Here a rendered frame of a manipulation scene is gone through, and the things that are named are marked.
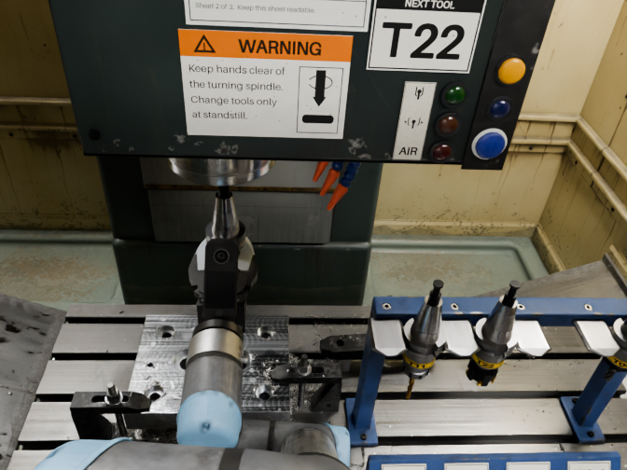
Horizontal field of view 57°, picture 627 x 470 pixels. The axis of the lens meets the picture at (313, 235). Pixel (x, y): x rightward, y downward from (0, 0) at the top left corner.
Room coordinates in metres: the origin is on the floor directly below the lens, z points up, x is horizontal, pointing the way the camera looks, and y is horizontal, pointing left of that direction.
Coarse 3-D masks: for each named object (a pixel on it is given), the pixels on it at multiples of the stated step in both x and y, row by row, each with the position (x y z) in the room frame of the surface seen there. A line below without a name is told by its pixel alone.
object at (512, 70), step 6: (510, 60) 0.52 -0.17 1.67; (516, 60) 0.52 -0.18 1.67; (504, 66) 0.52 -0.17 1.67; (510, 66) 0.52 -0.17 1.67; (516, 66) 0.52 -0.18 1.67; (522, 66) 0.52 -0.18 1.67; (498, 72) 0.52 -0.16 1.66; (504, 72) 0.52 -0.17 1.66; (510, 72) 0.52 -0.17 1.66; (516, 72) 0.52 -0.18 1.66; (522, 72) 0.52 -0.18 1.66; (504, 78) 0.52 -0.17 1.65; (510, 78) 0.52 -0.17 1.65; (516, 78) 0.52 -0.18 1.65
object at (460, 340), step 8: (448, 320) 0.62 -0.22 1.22; (456, 320) 0.62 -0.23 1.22; (464, 320) 0.62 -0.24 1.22; (448, 328) 0.60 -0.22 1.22; (456, 328) 0.60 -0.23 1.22; (464, 328) 0.60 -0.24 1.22; (472, 328) 0.61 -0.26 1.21; (448, 336) 0.59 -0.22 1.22; (456, 336) 0.59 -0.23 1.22; (464, 336) 0.59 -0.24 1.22; (472, 336) 0.59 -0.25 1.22; (448, 344) 0.57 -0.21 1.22; (456, 344) 0.57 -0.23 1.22; (464, 344) 0.57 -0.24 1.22; (472, 344) 0.57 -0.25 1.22; (456, 352) 0.56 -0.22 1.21; (464, 352) 0.56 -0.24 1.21; (472, 352) 0.56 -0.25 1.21
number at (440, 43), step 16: (416, 16) 0.52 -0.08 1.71; (416, 32) 0.52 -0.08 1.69; (432, 32) 0.52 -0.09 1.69; (448, 32) 0.52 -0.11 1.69; (464, 32) 0.52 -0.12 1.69; (416, 48) 0.52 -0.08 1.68; (432, 48) 0.52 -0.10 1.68; (448, 48) 0.52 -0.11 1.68; (464, 48) 0.52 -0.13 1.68; (448, 64) 0.52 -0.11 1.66
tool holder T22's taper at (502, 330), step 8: (496, 304) 0.59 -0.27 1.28; (504, 304) 0.59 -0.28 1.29; (496, 312) 0.59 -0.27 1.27; (504, 312) 0.58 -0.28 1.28; (512, 312) 0.58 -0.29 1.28; (488, 320) 0.59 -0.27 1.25; (496, 320) 0.58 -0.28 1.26; (504, 320) 0.58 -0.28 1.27; (512, 320) 0.58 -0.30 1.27; (488, 328) 0.58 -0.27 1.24; (496, 328) 0.58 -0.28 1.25; (504, 328) 0.57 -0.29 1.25; (512, 328) 0.58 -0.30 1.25; (488, 336) 0.58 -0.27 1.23; (496, 336) 0.57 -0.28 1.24; (504, 336) 0.57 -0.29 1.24
